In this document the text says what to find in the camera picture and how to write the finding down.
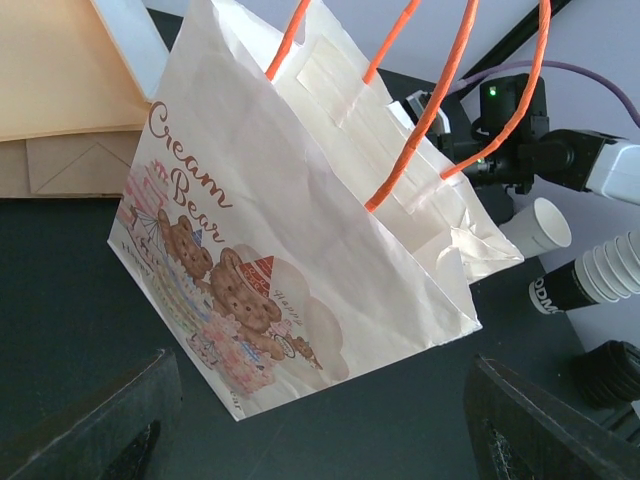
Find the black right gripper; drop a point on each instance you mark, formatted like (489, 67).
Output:
(499, 100)

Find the orange kraft paper bag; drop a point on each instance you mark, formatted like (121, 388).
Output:
(70, 67)

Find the stack of black lids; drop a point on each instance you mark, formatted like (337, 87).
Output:
(607, 376)

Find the brown kraft paper bag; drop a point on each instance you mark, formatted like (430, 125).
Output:
(92, 165)

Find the stack of paper cups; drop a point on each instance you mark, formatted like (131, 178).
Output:
(605, 274)

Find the printed white paper bag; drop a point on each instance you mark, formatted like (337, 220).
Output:
(244, 218)

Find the single paper coffee cup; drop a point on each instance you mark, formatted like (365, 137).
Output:
(538, 229)

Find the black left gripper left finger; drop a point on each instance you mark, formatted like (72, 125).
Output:
(125, 430)

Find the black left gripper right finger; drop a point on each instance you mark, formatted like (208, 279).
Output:
(520, 431)

